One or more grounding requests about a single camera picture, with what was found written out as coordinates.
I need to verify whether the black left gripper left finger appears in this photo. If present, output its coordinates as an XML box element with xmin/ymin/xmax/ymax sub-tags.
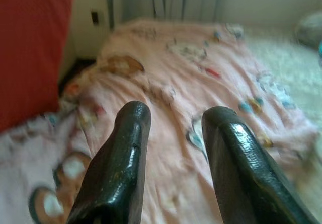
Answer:
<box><xmin>65</xmin><ymin>100</ymin><xmax>152</xmax><ymax>224</ymax></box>

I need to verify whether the large red pillow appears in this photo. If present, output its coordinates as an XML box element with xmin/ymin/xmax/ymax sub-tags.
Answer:
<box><xmin>0</xmin><ymin>0</ymin><xmax>76</xmax><ymax>134</ymax></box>

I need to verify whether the grey curtain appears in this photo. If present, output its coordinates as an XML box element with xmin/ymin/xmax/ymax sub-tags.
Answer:
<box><xmin>105</xmin><ymin>0</ymin><xmax>228</xmax><ymax>30</ymax></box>

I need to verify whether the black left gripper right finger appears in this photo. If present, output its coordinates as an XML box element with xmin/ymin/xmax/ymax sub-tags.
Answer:
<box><xmin>201</xmin><ymin>106</ymin><xmax>322</xmax><ymax>224</ymax></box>

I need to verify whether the pink cartoon blanket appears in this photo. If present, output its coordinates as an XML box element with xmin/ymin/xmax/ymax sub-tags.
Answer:
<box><xmin>0</xmin><ymin>17</ymin><xmax>321</xmax><ymax>224</ymax></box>

